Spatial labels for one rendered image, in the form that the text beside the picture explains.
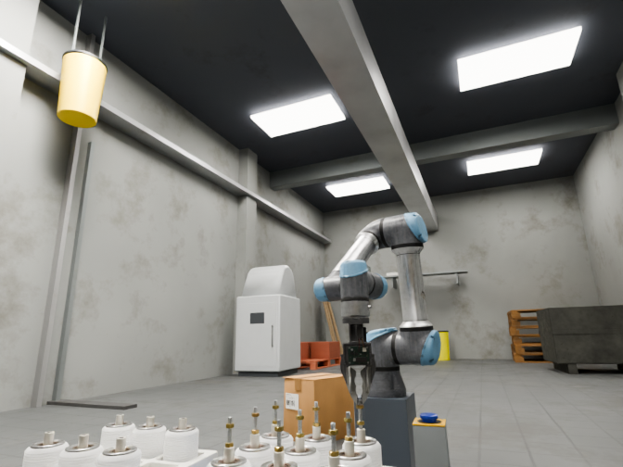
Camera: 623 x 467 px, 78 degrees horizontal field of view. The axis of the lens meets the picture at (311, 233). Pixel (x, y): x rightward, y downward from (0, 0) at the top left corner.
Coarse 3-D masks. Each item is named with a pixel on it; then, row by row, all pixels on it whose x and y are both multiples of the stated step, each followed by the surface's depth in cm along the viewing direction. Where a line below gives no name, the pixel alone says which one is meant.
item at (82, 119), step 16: (64, 64) 337; (80, 64) 336; (96, 64) 346; (64, 80) 333; (80, 80) 334; (96, 80) 344; (64, 96) 329; (80, 96) 331; (96, 96) 344; (64, 112) 330; (80, 112) 330; (96, 112) 345
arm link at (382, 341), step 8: (384, 328) 140; (392, 328) 141; (368, 336) 142; (376, 336) 139; (384, 336) 139; (392, 336) 138; (376, 344) 139; (384, 344) 138; (392, 344) 136; (376, 352) 138; (384, 352) 137; (392, 352) 135; (376, 360) 138; (384, 360) 137; (392, 360) 136
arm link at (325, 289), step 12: (372, 228) 145; (360, 240) 141; (372, 240) 142; (348, 252) 134; (360, 252) 134; (372, 252) 140; (336, 276) 120; (324, 288) 118; (336, 288) 116; (324, 300) 120; (336, 300) 119
